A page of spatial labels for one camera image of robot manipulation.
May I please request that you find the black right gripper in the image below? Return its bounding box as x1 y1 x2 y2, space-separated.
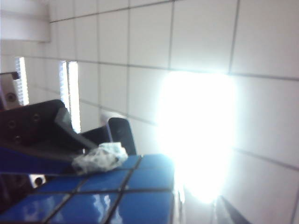
0 99 99 206

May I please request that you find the silver wrist camera mount plate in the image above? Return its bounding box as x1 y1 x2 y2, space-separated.
0 72 19 111

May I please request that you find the ceiling fluorescent light panel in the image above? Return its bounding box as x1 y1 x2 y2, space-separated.
158 70 238 206
15 56 30 106
59 60 81 134

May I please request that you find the multicoloured Rubik's cube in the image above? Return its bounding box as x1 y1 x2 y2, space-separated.
0 153 185 224

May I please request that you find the white crumpled tape wad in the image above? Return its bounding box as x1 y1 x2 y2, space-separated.
71 141 128 175

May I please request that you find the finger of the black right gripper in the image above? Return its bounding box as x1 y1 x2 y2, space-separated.
81 118 137 156

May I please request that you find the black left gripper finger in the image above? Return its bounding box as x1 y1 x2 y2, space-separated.
214 196 253 224

